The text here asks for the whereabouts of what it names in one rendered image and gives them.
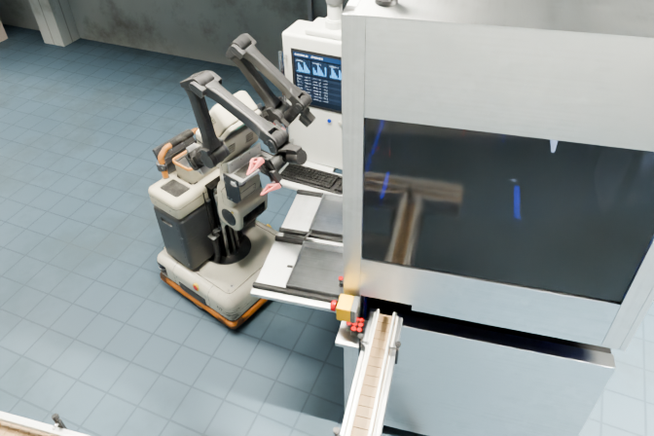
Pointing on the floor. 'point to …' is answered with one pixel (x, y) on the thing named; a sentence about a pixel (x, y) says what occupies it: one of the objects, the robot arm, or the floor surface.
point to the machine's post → (352, 164)
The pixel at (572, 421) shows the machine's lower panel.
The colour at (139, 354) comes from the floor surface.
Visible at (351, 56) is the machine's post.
